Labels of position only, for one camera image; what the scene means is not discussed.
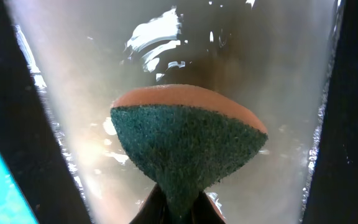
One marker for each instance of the black water tray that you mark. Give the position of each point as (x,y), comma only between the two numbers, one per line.
(293,63)

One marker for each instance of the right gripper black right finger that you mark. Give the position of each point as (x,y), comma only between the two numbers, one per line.
(203,211)

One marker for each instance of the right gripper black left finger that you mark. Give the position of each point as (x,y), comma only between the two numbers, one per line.
(153,209)

